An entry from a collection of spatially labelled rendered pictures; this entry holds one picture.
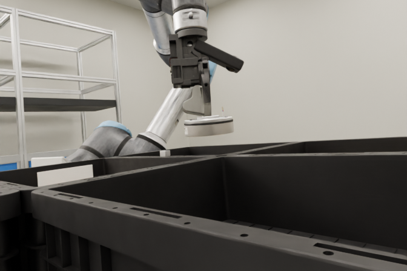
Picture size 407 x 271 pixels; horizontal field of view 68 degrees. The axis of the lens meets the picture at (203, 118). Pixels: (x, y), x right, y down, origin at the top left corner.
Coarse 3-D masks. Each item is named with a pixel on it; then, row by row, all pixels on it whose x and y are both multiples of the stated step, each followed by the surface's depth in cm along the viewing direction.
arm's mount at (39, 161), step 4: (32, 160) 94; (36, 160) 92; (40, 160) 90; (44, 160) 88; (48, 160) 86; (52, 160) 85; (56, 160) 83; (60, 160) 82; (64, 160) 82; (32, 164) 94; (36, 164) 92; (40, 164) 90; (44, 164) 88; (48, 164) 87; (52, 164) 85
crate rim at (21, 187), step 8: (88, 160) 74; (96, 160) 76; (192, 160) 47; (24, 168) 64; (32, 168) 65; (40, 168) 66; (144, 168) 41; (104, 176) 36; (0, 184) 37; (8, 184) 36; (16, 184) 36; (56, 184) 32; (24, 192) 31; (24, 200) 31; (24, 208) 31
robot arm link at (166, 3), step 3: (162, 0) 75; (165, 0) 75; (168, 0) 75; (162, 3) 76; (165, 3) 76; (168, 3) 75; (171, 3) 75; (162, 6) 77; (165, 6) 76; (168, 6) 76; (171, 6) 75; (207, 6) 79; (162, 9) 78; (165, 9) 77; (168, 9) 76; (171, 9) 76; (207, 9) 77; (165, 12) 78; (168, 12) 77; (171, 12) 77; (207, 12) 78; (171, 15) 78; (207, 15) 78; (207, 18) 81
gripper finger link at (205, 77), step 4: (204, 68) 63; (204, 72) 63; (204, 76) 63; (208, 76) 62; (204, 80) 62; (208, 80) 62; (204, 84) 62; (208, 84) 62; (204, 88) 63; (208, 88) 62; (204, 92) 63; (208, 92) 62; (204, 96) 63; (208, 96) 62; (204, 100) 63; (208, 100) 63
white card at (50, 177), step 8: (64, 168) 70; (72, 168) 71; (80, 168) 72; (88, 168) 74; (40, 176) 66; (48, 176) 67; (56, 176) 68; (64, 176) 70; (72, 176) 71; (80, 176) 72; (88, 176) 74; (40, 184) 66; (48, 184) 67
